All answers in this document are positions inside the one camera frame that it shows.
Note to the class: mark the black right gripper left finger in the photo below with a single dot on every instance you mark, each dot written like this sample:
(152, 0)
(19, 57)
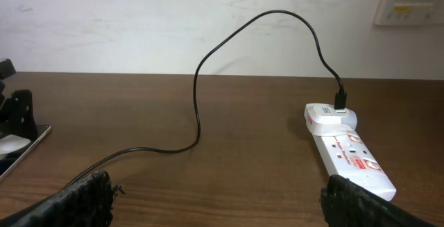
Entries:
(87, 202)

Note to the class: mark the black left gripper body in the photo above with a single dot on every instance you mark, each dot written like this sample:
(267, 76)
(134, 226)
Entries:
(7, 68)

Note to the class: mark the white power strip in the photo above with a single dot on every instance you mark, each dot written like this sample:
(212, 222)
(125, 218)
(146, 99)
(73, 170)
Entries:
(347, 155)

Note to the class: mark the black flip smartphone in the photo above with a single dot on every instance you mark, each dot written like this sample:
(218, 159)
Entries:
(15, 148)

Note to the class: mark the white USB charger adapter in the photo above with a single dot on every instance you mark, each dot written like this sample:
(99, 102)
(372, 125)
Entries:
(323, 120)

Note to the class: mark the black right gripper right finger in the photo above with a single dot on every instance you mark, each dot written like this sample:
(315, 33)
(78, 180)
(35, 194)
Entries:
(345, 203)

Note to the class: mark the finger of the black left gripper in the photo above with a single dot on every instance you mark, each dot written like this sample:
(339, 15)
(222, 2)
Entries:
(17, 115)

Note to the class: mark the white wall control panel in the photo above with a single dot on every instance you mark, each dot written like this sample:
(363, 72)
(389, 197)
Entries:
(409, 12)

